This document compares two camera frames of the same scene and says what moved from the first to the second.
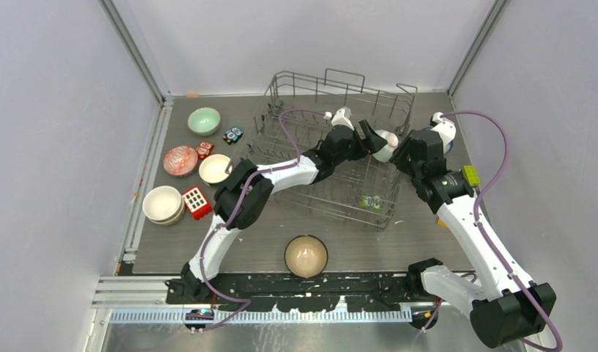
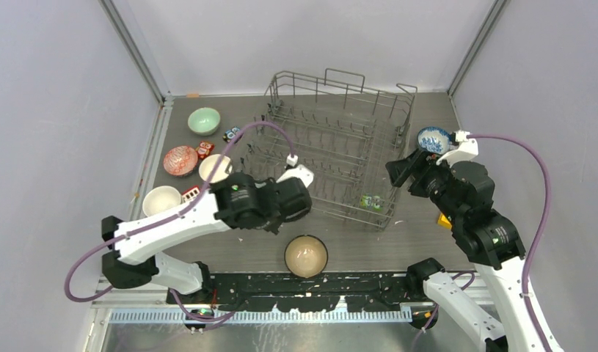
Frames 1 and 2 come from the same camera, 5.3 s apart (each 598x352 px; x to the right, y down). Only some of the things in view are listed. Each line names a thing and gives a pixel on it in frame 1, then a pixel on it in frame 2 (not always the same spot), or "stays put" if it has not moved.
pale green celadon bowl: (204, 121) stays put
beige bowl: (161, 202) stays put
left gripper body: (355, 151) → (274, 224)
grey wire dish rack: (304, 106) stays put
